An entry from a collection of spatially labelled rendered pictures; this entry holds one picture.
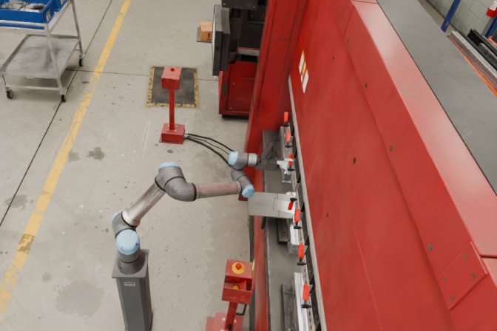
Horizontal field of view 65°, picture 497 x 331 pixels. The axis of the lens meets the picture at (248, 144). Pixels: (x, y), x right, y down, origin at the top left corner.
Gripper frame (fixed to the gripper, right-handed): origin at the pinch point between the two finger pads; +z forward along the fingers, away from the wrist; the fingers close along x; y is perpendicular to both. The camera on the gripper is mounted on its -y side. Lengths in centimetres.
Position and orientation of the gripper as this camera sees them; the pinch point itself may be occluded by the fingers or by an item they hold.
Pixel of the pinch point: (291, 159)
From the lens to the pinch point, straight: 225.1
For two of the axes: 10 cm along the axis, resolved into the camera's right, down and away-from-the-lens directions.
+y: -0.9, 9.9, -0.7
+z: 9.9, 0.9, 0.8
